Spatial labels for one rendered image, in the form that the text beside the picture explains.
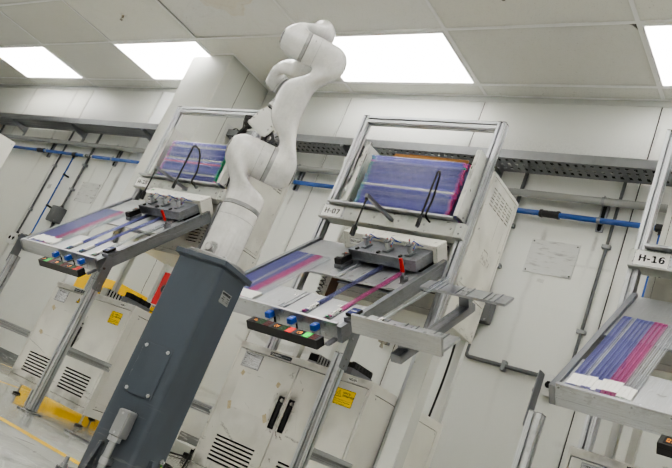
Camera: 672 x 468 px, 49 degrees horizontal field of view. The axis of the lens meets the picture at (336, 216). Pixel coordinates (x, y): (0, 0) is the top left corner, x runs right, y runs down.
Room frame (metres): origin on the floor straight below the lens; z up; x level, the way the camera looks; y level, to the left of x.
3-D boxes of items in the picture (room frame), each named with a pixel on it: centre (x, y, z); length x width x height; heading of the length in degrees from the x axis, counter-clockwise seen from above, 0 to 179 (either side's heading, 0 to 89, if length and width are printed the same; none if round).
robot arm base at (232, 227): (2.25, 0.28, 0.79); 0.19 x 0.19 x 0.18
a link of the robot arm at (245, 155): (2.25, 0.31, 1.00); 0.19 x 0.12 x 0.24; 98
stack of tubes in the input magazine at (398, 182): (3.14, -0.28, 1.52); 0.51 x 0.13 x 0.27; 50
